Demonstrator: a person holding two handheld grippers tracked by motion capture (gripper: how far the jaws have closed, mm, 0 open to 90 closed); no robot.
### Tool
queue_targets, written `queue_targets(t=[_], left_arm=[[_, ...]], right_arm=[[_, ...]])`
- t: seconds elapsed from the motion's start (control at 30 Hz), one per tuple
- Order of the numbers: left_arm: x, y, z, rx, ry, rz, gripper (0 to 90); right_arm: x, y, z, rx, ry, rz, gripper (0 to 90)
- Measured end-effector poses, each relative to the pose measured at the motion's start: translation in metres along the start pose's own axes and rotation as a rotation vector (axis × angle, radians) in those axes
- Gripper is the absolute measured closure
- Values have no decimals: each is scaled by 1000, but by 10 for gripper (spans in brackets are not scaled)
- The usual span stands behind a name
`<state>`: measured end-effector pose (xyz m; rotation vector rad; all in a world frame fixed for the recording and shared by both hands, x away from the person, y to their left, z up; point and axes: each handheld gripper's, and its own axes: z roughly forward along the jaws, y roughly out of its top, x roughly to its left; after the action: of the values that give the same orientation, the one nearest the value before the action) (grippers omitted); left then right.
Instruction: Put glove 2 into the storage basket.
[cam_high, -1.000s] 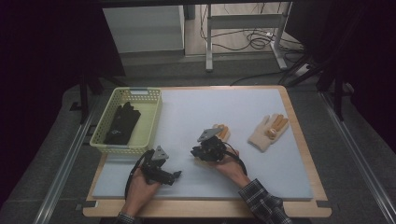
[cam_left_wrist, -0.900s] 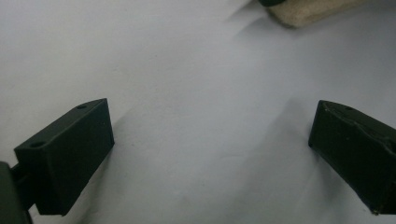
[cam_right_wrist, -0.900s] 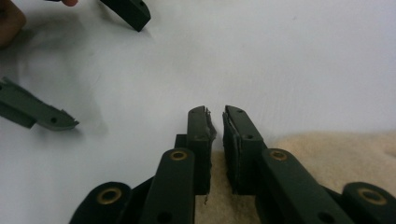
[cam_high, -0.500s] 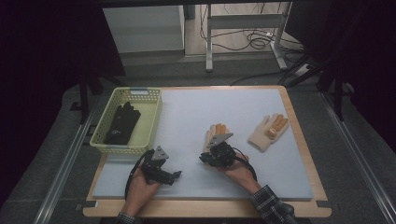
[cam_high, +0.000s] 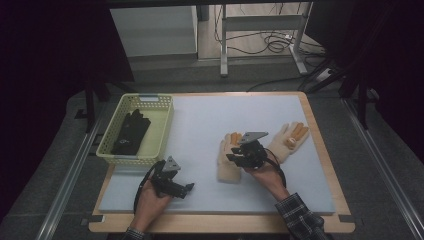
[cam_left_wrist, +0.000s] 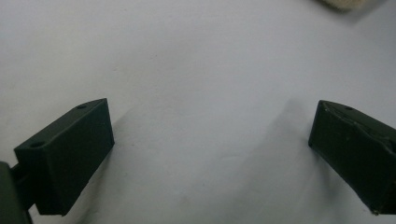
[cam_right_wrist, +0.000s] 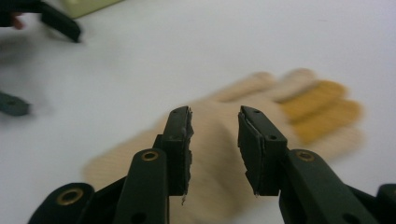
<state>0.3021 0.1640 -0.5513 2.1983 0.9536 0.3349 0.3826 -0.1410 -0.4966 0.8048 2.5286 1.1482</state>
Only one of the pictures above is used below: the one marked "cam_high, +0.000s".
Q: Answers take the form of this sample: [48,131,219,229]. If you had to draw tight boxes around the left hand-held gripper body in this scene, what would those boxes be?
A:
[149,155,188,200]

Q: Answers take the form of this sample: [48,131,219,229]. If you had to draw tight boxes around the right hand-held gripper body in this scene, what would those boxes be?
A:
[232,131,270,170]

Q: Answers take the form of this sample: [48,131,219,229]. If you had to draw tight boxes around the cream knit glove orange fingertips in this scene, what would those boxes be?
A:
[216,131,245,184]

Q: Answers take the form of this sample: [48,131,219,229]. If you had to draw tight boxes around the yellow-green plastic basket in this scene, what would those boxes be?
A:
[95,93,175,167]

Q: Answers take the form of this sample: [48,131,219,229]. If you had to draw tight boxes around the black glove with logo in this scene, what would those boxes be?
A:
[110,109,152,156]

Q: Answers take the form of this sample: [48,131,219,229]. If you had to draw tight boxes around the person's left hand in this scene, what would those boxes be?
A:
[129,181,173,233]

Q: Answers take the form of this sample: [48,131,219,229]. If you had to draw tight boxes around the person's right hand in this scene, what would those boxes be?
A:
[244,161,292,202]

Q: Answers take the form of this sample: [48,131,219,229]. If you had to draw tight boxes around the cream knit glove round tag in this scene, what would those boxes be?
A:
[265,121,310,165]

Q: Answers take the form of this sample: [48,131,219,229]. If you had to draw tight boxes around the white foam board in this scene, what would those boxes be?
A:
[98,94,336,216]

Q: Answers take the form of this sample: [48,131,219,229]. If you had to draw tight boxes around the wooden table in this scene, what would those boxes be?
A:
[88,91,356,234]

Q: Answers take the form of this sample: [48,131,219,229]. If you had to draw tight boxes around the white power strip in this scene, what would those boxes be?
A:
[315,67,332,83]

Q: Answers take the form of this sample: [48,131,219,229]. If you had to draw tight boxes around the black stand legs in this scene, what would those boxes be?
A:
[82,74,135,134]

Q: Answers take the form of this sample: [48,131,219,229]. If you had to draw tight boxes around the black tripod stand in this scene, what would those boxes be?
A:
[297,54,381,131]

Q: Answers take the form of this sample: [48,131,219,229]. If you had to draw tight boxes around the white cabinet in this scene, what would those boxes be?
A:
[109,5,199,58]

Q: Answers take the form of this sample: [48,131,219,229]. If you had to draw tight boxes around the left hand-held gripper black cable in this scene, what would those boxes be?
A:
[132,160,167,214]

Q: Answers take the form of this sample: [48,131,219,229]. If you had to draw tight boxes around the hand-held gripper black cable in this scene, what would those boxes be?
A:
[264,147,288,188]
[132,160,167,214]

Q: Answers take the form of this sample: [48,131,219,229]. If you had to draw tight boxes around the right hand-held gripper black cable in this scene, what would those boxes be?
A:
[264,147,288,188]

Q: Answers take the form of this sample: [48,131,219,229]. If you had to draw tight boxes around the black floor cable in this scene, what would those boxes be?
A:
[246,75,305,93]

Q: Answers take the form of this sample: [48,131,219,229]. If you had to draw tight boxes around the aluminium floor rail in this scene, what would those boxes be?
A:
[34,106,107,240]
[342,98,424,240]

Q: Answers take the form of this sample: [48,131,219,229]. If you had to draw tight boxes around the tangled black floor cables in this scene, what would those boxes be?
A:
[213,2,327,57]

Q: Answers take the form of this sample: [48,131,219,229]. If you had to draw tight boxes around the grey metal stand frame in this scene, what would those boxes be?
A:
[219,1,314,78]

